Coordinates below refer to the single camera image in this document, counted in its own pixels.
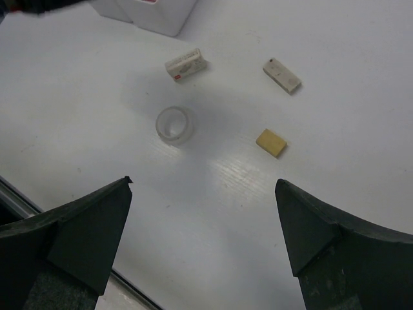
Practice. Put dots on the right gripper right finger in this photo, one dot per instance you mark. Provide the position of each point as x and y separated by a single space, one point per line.
340 260

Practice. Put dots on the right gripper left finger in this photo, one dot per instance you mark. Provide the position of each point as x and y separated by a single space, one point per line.
61 258

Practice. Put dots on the small yellow eraser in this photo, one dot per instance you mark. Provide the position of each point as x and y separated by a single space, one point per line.
271 143

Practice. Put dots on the beige eraser block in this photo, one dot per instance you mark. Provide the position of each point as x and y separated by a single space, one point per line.
281 75

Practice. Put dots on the clear tape roll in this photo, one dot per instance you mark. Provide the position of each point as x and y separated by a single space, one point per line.
175 125

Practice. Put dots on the left white compartment container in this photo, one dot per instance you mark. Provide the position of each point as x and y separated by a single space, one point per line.
110 9

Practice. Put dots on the white compartment container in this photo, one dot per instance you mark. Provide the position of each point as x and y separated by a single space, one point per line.
110 9
165 17

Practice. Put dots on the right white compartment container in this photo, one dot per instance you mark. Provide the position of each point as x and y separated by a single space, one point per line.
165 17

